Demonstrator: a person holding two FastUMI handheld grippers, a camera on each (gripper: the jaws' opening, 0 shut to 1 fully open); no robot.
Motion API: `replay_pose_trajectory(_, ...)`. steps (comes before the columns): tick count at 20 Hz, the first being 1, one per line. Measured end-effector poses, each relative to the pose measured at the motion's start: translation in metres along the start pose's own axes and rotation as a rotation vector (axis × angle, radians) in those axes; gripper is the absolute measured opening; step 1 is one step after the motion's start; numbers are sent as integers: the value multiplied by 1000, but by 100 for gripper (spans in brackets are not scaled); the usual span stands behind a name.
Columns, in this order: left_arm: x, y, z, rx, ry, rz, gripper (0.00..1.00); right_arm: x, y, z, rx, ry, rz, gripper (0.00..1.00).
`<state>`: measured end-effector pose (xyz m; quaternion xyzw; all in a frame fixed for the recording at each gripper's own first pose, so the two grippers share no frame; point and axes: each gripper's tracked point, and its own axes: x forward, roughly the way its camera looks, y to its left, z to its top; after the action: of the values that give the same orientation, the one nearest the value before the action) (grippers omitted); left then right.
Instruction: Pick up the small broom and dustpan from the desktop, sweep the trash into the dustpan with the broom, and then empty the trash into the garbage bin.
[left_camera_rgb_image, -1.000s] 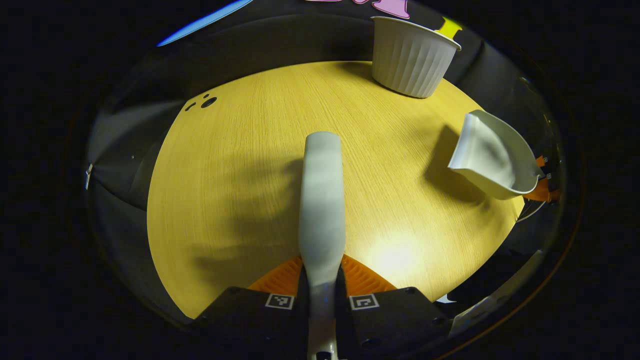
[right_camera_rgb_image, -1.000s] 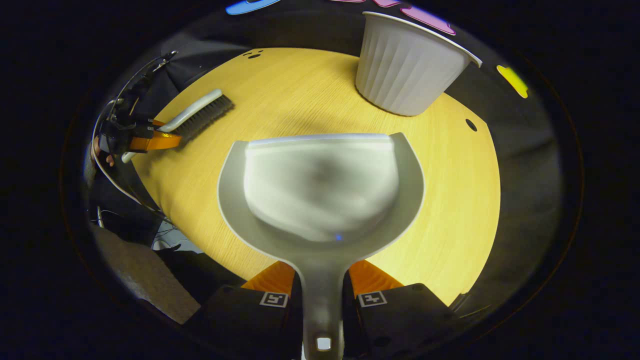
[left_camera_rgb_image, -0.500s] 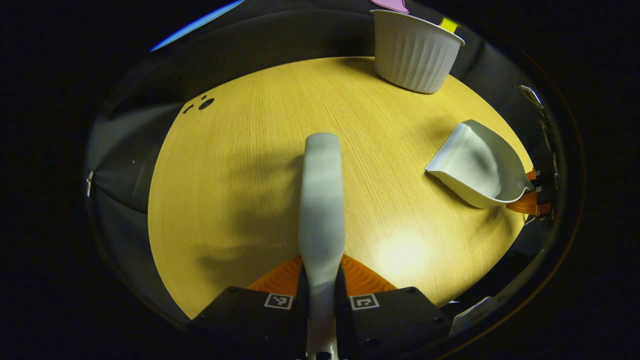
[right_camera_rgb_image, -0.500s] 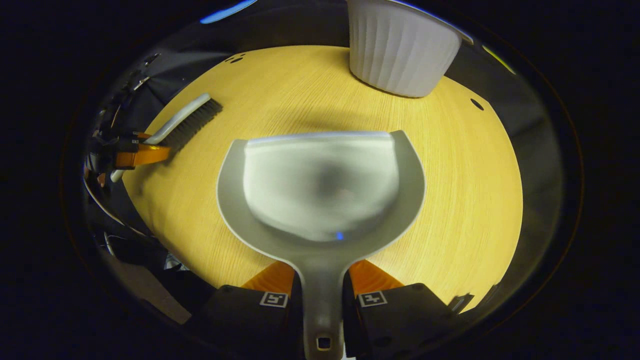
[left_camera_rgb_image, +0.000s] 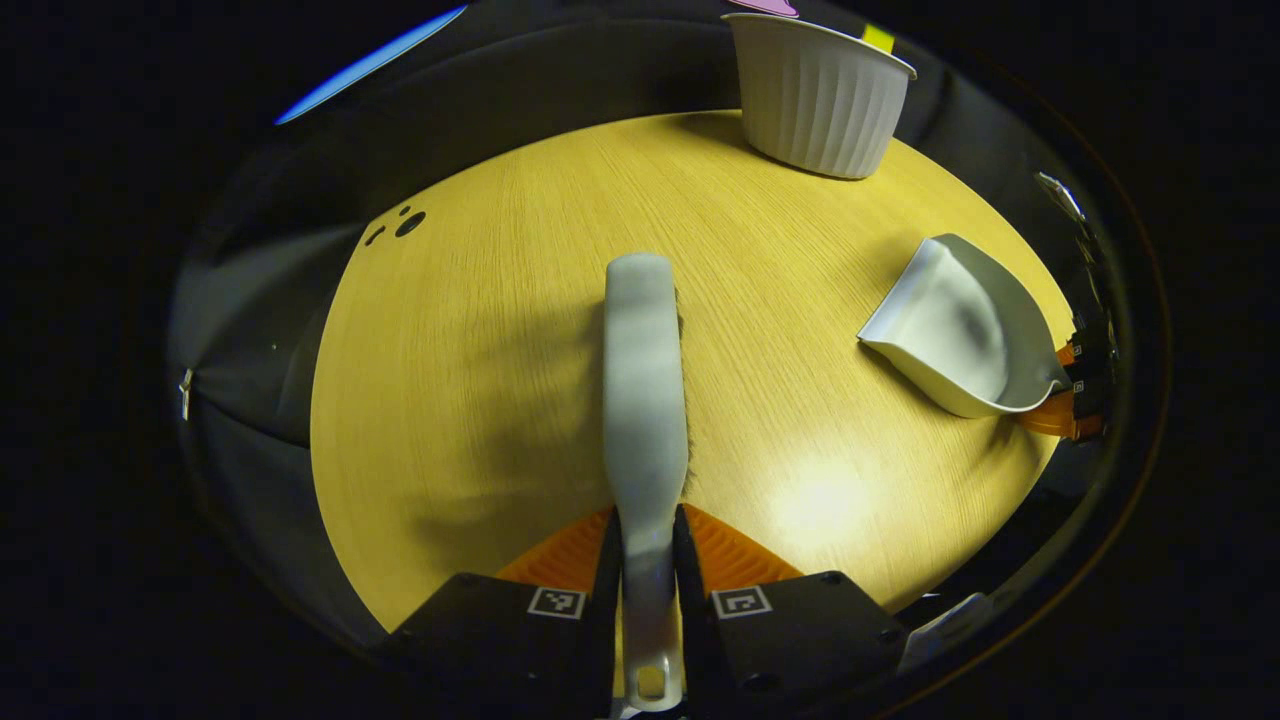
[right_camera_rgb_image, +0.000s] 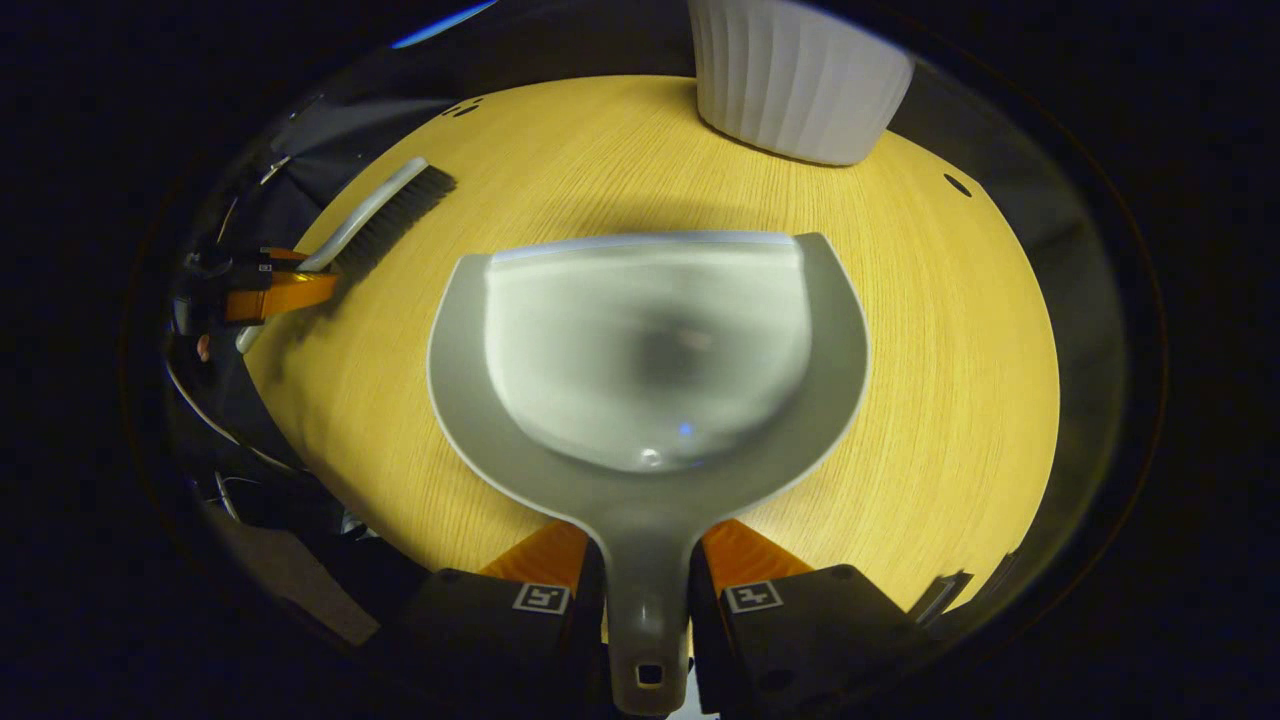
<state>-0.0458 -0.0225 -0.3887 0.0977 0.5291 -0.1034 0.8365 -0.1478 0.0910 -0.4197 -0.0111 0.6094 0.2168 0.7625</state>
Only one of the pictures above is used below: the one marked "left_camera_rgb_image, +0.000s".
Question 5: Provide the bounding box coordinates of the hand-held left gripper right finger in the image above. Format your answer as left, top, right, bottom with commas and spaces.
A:
672, 503, 911, 720

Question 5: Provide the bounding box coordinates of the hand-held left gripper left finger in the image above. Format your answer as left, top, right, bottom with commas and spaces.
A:
385, 505, 623, 720

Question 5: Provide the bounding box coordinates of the grey dustpan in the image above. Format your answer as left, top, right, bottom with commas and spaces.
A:
857, 233, 1073, 419

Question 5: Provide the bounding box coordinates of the small grey broom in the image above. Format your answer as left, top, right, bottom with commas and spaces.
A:
603, 252, 691, 713

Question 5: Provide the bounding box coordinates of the white ribbed garbage bin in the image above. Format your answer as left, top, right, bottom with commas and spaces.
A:
722, 12, 918, 181

